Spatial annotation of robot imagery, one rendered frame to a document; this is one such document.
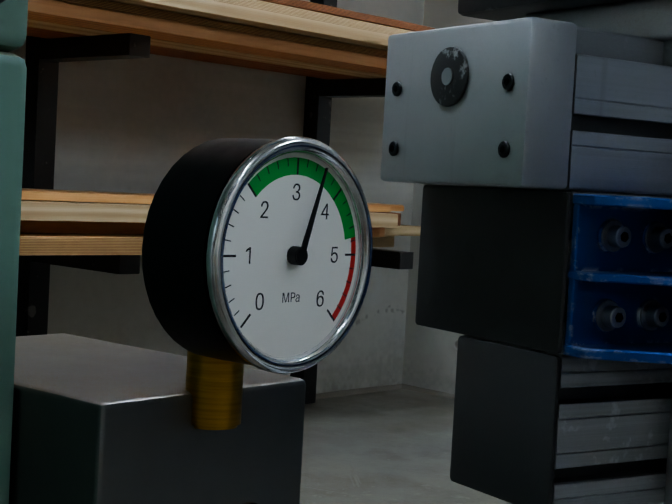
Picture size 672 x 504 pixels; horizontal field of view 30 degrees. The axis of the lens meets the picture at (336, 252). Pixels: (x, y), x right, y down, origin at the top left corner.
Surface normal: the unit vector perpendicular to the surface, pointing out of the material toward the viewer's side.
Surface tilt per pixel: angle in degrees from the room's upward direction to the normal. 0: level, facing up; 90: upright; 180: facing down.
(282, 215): 90
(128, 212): 90
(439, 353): 90
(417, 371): 90
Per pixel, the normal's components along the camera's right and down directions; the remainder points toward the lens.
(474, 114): -0.85, -0.02
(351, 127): 0.73, 0.07
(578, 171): 0.53, 0.07
